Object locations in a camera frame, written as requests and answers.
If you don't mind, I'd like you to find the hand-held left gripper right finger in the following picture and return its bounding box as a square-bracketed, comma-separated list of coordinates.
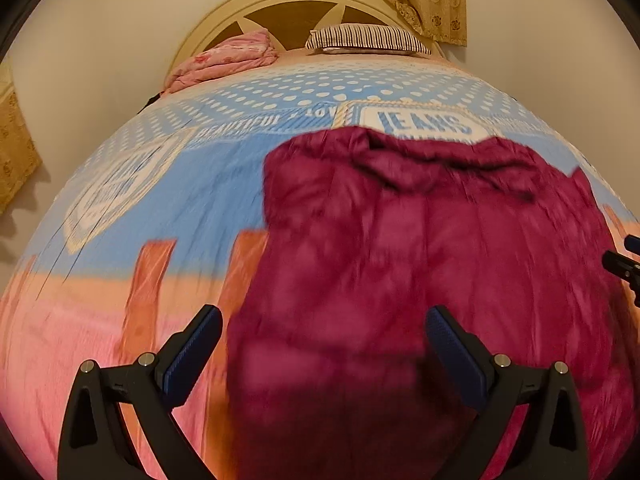
[425, 306, 590, 480]

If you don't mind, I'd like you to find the pink folded quilt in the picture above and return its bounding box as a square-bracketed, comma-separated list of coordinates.
[165, 30, 278, 93]

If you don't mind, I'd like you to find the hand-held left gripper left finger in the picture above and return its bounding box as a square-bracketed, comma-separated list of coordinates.
[57, 305, 223, 480]

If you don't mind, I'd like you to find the bed with pink-blue cover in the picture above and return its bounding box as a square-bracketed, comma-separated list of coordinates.
[0, 52, 640, 480]

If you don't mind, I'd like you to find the magenta puffer jacket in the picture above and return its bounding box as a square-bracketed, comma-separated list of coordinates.
[226, 127, 632, 480]

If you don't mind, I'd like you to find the striped pillow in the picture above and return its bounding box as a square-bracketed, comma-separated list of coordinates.
[306, 25, 432, 56]

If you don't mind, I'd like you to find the beige floral curtain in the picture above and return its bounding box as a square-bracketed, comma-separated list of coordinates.
[240, 0, 468, 47]
[0, 57, 43, 216]

